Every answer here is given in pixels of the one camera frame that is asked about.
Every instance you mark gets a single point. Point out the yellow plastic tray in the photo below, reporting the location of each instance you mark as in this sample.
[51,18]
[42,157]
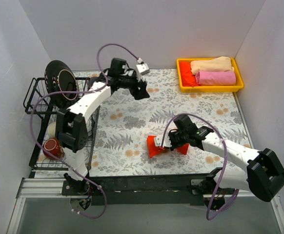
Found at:
[210,89]

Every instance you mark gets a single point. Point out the orange t shirt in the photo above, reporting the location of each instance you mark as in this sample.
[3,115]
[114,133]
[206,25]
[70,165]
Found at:
[155,150]
[188,79]

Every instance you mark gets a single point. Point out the aluminium frame rail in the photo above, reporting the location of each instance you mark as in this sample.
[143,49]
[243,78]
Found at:
[56,187]

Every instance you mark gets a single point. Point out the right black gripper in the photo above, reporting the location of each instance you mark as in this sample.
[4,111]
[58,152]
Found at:
[171,143]

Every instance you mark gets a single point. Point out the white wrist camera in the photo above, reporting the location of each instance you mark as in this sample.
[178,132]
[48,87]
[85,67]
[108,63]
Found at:
[142,69]
[162,141]

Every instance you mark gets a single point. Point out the floral table mat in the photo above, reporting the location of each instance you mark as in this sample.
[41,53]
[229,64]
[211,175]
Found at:
[120,148]

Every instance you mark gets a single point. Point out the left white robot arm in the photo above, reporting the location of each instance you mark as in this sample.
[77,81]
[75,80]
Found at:
[71,129]

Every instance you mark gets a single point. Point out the black round plate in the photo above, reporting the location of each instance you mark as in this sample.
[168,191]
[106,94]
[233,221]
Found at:
[59,77]

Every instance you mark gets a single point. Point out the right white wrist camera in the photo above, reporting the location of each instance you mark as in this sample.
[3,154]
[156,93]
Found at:
[162,141]

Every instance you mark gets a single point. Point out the cream ceramic cup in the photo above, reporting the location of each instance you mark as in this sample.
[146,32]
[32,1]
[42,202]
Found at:
[52,129]

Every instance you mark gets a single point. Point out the rolled pink t shirt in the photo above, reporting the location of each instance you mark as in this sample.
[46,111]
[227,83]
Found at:
[215,78]

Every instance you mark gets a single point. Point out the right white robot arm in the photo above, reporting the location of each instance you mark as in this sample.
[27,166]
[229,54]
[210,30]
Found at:
[261,172]

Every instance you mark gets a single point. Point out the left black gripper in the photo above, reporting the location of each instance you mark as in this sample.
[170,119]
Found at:
[137,88]

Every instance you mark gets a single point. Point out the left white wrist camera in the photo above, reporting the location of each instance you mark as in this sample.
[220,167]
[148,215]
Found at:
[142,69]

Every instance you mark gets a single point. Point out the red floral bowl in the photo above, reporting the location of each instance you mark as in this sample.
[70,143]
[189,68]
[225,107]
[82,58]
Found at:
[52,145]

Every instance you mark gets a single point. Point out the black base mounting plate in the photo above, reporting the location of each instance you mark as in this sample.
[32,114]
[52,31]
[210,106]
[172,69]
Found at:
[139,189]

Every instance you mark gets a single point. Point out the rolled orange t shirt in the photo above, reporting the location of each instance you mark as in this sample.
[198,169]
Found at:
[188,79]

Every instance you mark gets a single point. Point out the blue white ceramic bowl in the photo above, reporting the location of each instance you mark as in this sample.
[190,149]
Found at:
[90,125]

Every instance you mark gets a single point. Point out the rolled beige t shirt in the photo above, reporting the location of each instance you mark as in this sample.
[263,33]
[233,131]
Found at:
[220,64]

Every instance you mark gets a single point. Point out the purple rimmed mug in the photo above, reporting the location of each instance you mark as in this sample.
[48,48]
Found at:
[92,80]

